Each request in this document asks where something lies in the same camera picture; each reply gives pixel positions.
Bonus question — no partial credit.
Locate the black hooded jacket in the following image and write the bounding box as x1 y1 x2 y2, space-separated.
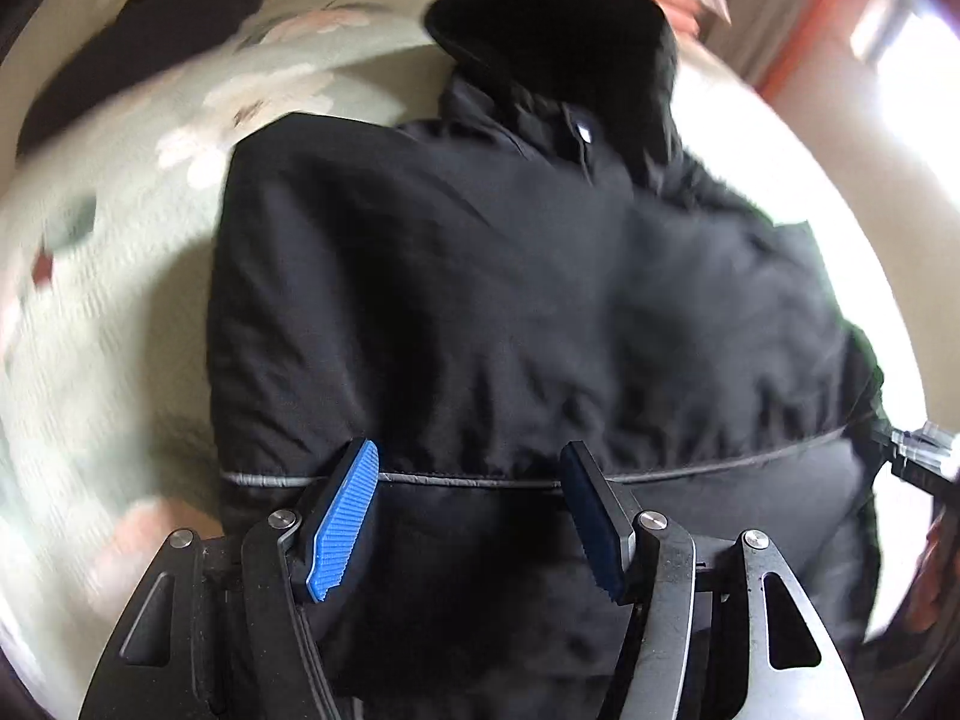
206 0 882 718

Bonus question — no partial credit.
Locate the person's right hand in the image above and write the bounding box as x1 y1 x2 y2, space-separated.
905 514 958 634

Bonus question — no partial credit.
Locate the floral quilted bedspread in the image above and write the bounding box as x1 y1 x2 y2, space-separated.
0 0 932 720

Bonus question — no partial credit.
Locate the orange curtain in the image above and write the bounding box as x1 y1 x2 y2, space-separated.
757 0 867 104

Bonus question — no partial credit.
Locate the black folded garment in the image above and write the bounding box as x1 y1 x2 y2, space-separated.
16 0 262 156

